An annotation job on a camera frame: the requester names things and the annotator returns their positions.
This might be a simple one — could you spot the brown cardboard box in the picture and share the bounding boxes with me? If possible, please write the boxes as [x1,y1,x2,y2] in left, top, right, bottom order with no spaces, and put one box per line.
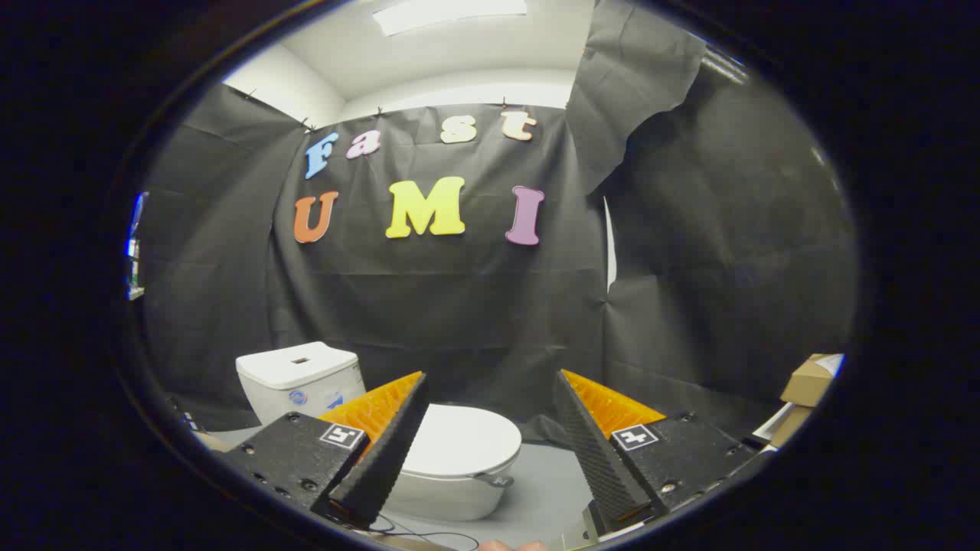
[781,354,843,408]

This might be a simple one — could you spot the white toilet lid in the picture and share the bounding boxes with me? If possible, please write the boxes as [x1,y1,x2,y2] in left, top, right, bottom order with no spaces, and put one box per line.
[400,404,523,489]

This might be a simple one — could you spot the black backdrop cloth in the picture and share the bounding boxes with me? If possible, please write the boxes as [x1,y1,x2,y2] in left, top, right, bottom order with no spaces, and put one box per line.
[134,0,858,446]

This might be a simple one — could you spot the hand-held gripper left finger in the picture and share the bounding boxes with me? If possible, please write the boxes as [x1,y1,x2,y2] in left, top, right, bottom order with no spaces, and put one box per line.
[218,371,430,529]

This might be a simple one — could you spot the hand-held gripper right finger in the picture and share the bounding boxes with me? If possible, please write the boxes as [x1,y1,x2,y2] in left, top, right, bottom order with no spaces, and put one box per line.
[553,370,766,536]

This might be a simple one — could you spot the computer monitor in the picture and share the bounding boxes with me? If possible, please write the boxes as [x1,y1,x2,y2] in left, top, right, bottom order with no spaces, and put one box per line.
[126,191,148,301]

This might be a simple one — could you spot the thin black cables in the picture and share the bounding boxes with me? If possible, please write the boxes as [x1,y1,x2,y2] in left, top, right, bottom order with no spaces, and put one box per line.
[366,514,481,549]

